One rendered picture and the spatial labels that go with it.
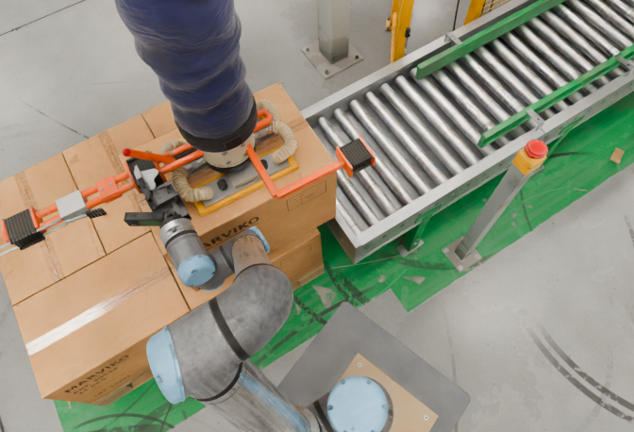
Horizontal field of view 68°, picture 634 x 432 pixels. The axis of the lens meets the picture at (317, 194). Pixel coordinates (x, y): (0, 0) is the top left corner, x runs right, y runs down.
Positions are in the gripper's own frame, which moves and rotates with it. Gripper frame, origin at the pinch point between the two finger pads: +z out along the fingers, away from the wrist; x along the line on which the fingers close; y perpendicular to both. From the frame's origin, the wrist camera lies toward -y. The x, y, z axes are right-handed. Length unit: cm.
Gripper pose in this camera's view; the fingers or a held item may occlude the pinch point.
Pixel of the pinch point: (139, 175)
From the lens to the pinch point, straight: 145.2
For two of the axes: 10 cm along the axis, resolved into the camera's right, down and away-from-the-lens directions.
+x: -0.4, -4.5, -8.9
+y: 8.5, -4.8, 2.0
